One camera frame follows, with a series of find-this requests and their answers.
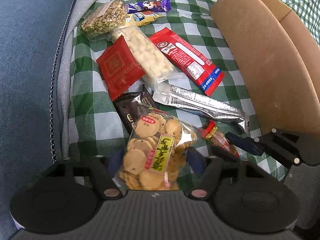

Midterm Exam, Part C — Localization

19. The small red snack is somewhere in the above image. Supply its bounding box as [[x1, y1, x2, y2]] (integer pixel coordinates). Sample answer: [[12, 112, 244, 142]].
[[201, 120, 239, 157]]

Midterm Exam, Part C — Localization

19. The clear bag of round biscuits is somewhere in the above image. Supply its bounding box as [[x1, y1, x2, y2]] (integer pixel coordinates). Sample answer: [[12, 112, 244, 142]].
[[118, 104, 199, 191]]

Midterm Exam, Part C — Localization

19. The silver foil snack packet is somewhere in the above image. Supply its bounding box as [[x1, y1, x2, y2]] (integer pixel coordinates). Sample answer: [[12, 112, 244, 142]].
[[152, 83, 249, 133]]

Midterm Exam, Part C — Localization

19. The red and blue snack packet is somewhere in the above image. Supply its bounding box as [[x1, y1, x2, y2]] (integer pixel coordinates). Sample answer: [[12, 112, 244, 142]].
[[149, 28, 224, 96]]

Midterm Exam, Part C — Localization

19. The dark brown chocolate packet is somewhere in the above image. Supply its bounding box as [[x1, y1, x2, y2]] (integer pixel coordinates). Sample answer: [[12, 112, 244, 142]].
[[113, 85, 157, 134]]

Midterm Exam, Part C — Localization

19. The green bag of seeds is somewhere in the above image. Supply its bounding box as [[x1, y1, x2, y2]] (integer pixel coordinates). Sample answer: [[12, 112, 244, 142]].
[[80, 0, 127, 41]]

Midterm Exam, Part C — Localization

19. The purple candy bar wrapper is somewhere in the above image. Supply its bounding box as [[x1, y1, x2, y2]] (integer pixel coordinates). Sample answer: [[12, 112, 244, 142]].
[[125, 0, 171, 14]]

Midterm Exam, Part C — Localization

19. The yellow cartoon snack packet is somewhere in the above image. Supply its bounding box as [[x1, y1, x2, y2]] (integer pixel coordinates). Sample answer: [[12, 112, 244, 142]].
[[124, 11, 161, 27]]

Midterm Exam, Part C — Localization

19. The green white checkered cloth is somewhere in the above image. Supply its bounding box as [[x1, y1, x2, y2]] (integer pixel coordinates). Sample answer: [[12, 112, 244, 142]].
[[67, 0, 320, 190]]

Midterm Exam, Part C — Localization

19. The brown cardboard box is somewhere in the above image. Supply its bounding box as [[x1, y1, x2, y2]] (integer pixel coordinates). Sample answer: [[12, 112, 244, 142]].
[[210, 0, 319, 137]]

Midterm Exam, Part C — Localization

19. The flat red square packet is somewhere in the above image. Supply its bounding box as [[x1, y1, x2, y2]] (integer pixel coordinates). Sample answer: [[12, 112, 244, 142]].
[[97, 36, 145, 101]]

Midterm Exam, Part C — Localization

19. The clear pack of white candies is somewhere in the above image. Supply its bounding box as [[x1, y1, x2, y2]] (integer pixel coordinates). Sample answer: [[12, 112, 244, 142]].
[[109, 26, 181, 88]]

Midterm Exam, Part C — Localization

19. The grey zippered cushion cover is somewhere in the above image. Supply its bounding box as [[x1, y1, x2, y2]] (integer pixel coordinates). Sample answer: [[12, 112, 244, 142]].
[[50, 0, 96, 160]]

